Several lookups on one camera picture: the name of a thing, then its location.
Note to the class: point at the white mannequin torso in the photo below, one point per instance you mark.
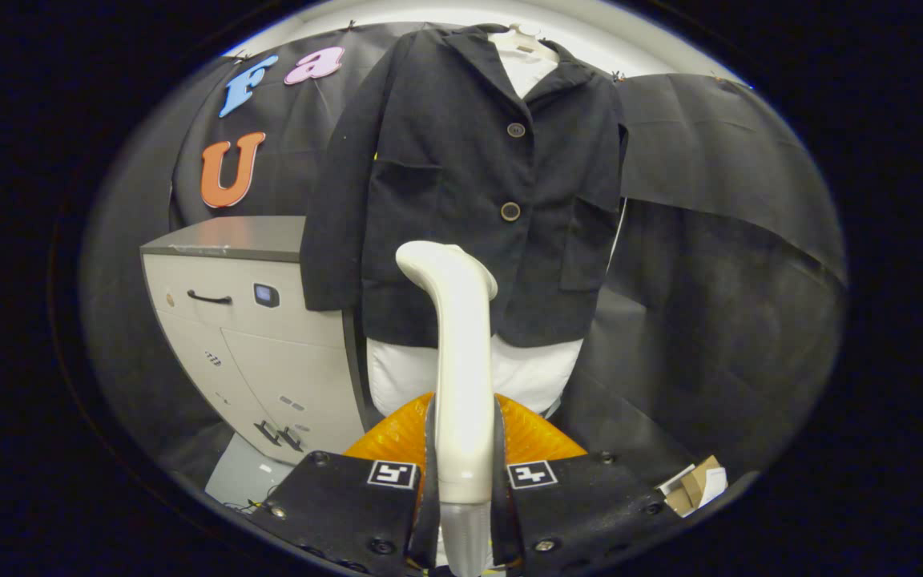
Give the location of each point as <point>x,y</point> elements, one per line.
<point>397,377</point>

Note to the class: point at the white garment steamer head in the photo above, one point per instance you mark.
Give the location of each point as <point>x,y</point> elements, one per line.
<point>461,361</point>

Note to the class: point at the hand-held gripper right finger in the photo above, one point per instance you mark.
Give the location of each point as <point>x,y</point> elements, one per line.
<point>590,505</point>

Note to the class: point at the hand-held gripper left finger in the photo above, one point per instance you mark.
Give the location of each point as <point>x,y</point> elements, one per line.
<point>341,505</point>

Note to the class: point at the beige cabinet with grey top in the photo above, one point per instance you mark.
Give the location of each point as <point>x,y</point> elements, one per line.
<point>293,361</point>

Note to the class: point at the small cardboard box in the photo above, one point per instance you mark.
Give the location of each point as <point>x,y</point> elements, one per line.
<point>690,485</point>

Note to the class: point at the black backdrop cloth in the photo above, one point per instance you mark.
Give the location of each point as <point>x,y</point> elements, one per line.
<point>734,240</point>

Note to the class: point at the white plastic clothes hanger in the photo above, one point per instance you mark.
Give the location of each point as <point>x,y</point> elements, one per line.
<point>530,44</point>

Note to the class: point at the black blazer jacket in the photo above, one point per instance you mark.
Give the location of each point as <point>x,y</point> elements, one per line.
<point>445,160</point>

